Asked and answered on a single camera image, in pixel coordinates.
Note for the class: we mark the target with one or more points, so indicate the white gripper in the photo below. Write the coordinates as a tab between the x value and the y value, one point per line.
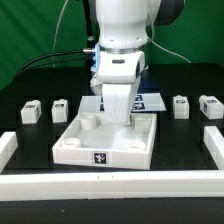
120	75

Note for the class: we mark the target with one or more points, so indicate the white square tabletop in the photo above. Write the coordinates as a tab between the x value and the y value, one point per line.
90	140

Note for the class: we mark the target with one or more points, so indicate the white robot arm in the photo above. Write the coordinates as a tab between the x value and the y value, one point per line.
123	23

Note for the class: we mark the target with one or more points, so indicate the white marker sheet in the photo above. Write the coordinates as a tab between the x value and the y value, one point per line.
147	102

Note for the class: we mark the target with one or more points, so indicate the green backdrop curtain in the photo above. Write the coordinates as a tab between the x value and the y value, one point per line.
30	28

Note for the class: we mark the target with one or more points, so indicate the white U-shaped fence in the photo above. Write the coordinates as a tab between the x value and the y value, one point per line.
111	185

